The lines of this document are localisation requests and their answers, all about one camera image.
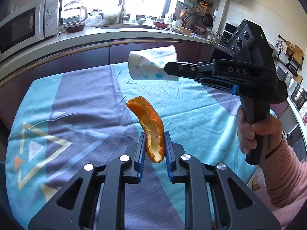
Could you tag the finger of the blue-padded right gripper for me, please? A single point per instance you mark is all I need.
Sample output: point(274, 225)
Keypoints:
point(214, 195)

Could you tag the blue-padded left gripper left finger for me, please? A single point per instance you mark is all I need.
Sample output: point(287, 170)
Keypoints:
point(94, 197)

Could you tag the black handheld left gripper right fingers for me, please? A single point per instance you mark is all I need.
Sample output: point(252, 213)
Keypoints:
point(200, 72)

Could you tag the white paper cup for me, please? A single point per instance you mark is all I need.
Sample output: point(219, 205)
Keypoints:
point(149, 64)

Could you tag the orange peel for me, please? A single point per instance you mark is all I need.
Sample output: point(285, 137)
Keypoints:
point(152, 126)

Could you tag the pink sweater forearm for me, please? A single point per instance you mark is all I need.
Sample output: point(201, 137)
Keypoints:
point(285, 179)

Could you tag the steel kitchen faucet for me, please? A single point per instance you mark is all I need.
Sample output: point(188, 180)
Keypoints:
point(122, 15)

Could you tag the person's right hand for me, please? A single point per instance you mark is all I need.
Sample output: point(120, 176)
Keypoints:
point(271, 126)

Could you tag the black built-in oven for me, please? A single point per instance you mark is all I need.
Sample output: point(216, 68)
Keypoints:
point(222, 41)

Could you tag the black hanging frying pan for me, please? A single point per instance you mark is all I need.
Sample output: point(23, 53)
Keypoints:
point(207, 20)

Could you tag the red bowl on counter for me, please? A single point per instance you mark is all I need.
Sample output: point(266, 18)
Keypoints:
point(160, 25)

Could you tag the teal and grey tablecloth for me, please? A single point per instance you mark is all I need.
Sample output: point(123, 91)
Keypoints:
point(68, 120)

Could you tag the dark red food container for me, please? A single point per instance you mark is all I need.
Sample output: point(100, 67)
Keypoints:
point(74, 28)

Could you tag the glass electric kettle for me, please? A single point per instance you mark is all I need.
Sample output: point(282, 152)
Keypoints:
point(74, 12)

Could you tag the white microwave oven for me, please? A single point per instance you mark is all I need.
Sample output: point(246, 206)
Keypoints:
point(28, 25)

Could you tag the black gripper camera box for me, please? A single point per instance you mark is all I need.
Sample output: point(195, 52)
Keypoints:
point(249, 44)

